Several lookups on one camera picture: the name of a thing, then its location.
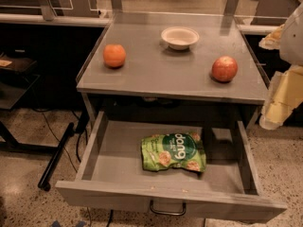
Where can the yellow taped gripper finger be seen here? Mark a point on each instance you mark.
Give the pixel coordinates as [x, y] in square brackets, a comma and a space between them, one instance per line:
[272, 40]
[285, 94]

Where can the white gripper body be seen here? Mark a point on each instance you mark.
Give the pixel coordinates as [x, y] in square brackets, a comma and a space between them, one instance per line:
[293, 39]

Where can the green rice chip bag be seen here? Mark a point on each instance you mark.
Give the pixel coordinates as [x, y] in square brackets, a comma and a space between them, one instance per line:
[174, 150]

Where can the grey counter cabinet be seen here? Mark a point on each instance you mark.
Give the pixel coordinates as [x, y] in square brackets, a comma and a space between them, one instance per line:
[152, 69]

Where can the open grey drawer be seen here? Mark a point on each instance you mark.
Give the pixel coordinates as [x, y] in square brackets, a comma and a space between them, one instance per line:
[111, 175]

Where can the red apple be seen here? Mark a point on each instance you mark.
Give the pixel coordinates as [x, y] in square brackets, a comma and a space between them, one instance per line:
[224, 69]

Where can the white bowl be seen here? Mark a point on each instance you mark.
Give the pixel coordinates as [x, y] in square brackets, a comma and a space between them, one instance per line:
[180, 38]

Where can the orange fruit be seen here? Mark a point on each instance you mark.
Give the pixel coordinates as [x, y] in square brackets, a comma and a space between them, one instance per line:
[114, 55]

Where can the black floor stand bar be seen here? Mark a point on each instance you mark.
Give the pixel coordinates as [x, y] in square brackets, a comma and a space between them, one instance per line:
[44, 183]

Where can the dark side table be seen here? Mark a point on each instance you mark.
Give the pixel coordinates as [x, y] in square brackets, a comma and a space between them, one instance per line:
[16, 80]

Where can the metal drawer handle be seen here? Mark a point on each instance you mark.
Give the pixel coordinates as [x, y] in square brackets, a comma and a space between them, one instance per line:
[165, 209]

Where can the white horizontal rail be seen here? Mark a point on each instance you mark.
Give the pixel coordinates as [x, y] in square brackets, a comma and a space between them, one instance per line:
[25, 19]

